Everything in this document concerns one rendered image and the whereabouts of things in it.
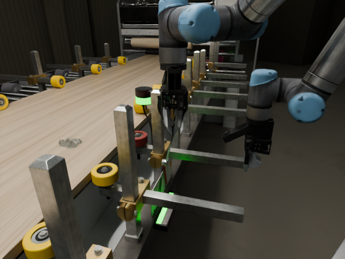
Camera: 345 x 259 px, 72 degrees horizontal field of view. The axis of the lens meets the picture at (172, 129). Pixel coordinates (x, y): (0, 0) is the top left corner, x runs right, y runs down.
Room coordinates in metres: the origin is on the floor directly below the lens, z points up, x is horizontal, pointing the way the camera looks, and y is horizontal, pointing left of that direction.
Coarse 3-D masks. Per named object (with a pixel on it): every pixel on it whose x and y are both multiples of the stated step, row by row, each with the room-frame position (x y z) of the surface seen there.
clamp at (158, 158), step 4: (164, 144) 0.83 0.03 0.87; (168, 144) 0.83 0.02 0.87; (164, 148) 0.80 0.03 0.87; (152, 152) 0.77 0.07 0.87; (164, 152) 0.77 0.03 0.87; (152, 156) 0.75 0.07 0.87; (156, 156) 0.74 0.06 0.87; (160, 156) 0.75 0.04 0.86; (164, 156) 0.77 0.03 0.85; (148, 160) 0.75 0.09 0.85; (152, 160) 0.74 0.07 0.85; (156, 160) 0.74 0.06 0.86; (160, 160) 0.74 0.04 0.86; (152, 164) 0.74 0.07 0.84; (156, 164) 0.74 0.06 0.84; (160, 164) 0.73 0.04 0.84; (156, 168) 0.74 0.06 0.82
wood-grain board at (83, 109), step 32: (128, 64) 2.52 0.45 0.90; (32, 96) 1.39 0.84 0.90; (64, 96) 1.39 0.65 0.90; (96, 96) 1.39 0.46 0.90; (128, 96) 1.39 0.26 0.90; (0, 128) 0.92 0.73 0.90; (32, 128) 0.92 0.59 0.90; (64, 128) 0.92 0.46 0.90; (96, 128) 0.92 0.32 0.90; (0, 160) 0.67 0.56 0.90; (32, 160) 0.67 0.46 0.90; (96, 160) 0.67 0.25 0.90; (0, 192) 0.51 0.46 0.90; (32, 192) 0.51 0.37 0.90; (0, 224) 0.40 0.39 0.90; (32, 224) 0.40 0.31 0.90; (0, 256) 0.32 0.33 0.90
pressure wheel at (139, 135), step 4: (136, 132) 0.87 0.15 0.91; (140, 132) 0.87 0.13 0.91; (144, 132) 0.87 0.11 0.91; (136, 136) 0.84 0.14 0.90; (140, 136) 0.84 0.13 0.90; (144, 136) 0.83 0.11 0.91; (136, 140) 0.81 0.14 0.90; (140, 140) 0.81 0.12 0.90; (144, 140) 0.82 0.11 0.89; (136, 144) 0.81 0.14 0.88; (140, 144) 0.81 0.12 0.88; (144, 144) 0.82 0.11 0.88
